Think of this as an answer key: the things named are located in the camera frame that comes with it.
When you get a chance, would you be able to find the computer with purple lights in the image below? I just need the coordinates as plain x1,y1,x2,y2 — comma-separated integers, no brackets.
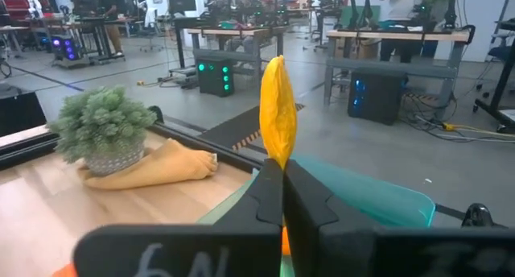
51,35,89,68

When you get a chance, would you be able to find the black monitor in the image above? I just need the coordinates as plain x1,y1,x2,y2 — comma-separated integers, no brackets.
0,90,47,138

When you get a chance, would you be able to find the mustard yellow cloth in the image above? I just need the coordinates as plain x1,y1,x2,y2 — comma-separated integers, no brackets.
78,138,219,191

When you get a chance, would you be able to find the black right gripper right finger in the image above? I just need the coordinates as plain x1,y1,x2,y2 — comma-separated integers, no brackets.
283,159,381,277

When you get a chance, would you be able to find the smooth orange toy orange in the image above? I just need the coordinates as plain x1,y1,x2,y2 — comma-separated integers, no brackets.
281,226,291,256

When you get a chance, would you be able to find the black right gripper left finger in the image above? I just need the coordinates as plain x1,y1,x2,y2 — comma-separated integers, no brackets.
212,159,286,229

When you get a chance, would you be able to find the black glossy knob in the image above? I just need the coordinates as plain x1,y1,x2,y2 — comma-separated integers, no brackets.
461,203,509,229

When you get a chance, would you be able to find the teal translucent plastic container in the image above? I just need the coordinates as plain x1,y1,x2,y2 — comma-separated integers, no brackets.
249,155,436,277

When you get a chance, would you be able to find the small yellow-orange pepper toy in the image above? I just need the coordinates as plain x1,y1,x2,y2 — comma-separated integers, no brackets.
259,54,299,172

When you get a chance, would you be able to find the wooden top workbench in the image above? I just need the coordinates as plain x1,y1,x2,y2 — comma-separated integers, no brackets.
323,29,472,109
187,25,290,89

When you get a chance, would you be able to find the computer tower with green lights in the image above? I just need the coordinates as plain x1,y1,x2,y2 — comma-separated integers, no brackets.
196,57,236,97

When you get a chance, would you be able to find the computer tower with blue lights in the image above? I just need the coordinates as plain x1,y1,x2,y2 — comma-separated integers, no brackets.
348,67,408,126

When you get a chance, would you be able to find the black hazard-striped floor mat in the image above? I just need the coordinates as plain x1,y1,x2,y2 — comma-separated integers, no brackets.
199,102,306,151

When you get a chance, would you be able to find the yellow floor cable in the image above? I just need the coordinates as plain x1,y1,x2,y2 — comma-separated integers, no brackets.
442,122,515,140

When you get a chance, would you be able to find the artificial green potted plant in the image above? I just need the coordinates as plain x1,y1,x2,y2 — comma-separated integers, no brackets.
47,85,158,177

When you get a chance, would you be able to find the person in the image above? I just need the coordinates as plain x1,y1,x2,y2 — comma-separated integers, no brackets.
377,0,440,64
95,0,125,57
237,0,261,16

